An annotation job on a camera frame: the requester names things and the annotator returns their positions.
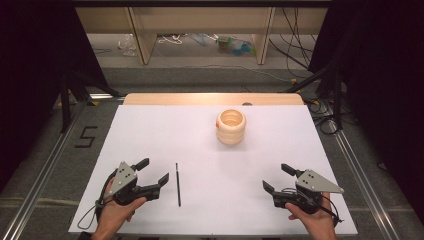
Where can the black metal stand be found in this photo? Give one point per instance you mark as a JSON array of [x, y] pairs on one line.
[[65, 100], [336, 93]]

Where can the green and blue plastic bottles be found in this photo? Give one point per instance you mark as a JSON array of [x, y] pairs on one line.
[[236, 46]]

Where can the cream ribbed round cup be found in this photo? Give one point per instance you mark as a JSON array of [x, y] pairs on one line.
[[230, 133]]

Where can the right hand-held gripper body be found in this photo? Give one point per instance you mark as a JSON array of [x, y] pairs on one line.
[[313, 185]]

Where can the person's right hand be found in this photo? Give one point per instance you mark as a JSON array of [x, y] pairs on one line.
[[316, 225]]

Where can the beige wooden desk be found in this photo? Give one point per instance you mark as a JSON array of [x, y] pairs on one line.
[[200, 20]]

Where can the person's left hand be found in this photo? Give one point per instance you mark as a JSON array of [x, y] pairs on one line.
[[115, 216]]

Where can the white table cover board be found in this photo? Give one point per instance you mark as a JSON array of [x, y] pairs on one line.
[[206, 186]]

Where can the thin black brush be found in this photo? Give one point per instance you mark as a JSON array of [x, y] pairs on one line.
[[178, 186]]

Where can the metal floor rail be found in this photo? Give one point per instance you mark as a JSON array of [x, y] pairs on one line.
[[363, 180], [43, 186]]

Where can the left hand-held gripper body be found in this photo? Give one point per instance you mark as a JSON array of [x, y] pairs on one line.
[[124, 180]]

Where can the clear plastic bag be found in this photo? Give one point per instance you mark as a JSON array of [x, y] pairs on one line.
[[128, 45]]

